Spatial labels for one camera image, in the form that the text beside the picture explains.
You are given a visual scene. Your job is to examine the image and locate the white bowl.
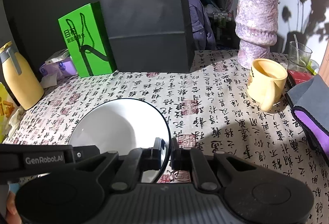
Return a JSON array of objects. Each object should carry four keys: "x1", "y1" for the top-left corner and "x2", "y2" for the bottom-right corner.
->
[{"x1": 69, "y1": 98, "x2": 171, "y2": 183}]

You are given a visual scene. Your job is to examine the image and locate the person's left hand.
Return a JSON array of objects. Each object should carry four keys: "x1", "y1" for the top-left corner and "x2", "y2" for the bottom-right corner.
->
[{"x1": 6, "y1": 191, "x2": 22, "y2": 224}]

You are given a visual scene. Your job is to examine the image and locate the yellow snack box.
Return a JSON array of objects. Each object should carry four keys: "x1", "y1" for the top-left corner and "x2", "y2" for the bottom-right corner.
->
[{"x1": 0, "y1": 83, "x2": 17, "y2": 143}]

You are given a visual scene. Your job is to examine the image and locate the calligraphy print tablecloth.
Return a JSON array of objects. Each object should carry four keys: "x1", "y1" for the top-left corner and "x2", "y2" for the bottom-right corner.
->
[{"x1": 6, "y1": 50, "x2": 328, "y2": 223}]

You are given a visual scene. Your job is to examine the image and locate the yellow thermos jug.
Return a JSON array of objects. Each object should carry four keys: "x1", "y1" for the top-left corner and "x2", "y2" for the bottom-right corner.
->
[{"x1": 1, "y1": 41, "x2": 45, "y2": 110}]

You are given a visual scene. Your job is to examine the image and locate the purple tissue pack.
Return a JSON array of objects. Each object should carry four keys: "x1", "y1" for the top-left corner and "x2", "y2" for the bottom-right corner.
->
[{"x1": 39, "y1": 57, "x2": 77, "y2": 89}]

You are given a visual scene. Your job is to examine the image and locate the white small box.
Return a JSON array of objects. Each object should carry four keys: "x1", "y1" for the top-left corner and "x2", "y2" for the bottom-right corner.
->
[{"x1": 45, "y1": 49, "x2": 70, "y2": 64}]

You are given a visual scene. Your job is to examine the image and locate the yellow mug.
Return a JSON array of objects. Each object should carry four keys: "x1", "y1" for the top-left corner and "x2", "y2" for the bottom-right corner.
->
[{"x1": 247, "y1": 58, "x2": 288, "y2": 112}]

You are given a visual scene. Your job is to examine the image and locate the dark blue jacket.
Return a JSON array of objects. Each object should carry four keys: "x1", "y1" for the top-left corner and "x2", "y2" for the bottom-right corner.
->
[{"x1": 188, "y1": 0, "x2": 216, "y2": 51}]

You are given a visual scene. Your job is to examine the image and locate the green paper bag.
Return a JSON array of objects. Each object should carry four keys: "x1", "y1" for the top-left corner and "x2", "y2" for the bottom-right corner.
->
[{"x1": 58, "y1": 2, "x2": 117, "y2": 78}]

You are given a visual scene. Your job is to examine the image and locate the red small box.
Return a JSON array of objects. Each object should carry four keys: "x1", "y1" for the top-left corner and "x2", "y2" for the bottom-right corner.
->
[{"x1": 287, "y1": 70, "x2": 312, "y2": 88}]

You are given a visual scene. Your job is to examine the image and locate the grey purple cloth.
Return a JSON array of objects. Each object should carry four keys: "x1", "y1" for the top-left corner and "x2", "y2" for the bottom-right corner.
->
[{"x1": 285, "y1": 75, "x2": 328, "y2": 162}]

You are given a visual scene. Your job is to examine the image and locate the black paper bag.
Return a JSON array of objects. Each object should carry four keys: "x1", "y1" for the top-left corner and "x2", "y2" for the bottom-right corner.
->
[{"x1": 99, "y1": 0, "x2": 195, "y2": 73}]

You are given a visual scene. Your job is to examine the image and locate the clear drinking glass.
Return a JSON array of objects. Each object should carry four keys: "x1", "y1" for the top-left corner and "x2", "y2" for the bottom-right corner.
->
[{"x1": 287, "y1": 32, "x2": 312, "y2": 72}]

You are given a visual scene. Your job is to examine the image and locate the purple textured vase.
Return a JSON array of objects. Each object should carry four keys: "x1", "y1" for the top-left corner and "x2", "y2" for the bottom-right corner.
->
[{"x1": 235, "y1": 0, "x2": 278, "y2": 69}]

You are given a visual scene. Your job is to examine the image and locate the green snack packet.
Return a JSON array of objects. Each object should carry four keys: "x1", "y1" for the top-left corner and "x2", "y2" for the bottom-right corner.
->
[{"x1": 307, "y1": 59, "x2": 320, "y2": 75}]

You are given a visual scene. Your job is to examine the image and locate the pink small suitcase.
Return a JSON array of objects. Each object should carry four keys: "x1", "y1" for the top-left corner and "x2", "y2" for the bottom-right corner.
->
[{"x1": 319, "y1": 42, "x2": 329, "y2": 82}]

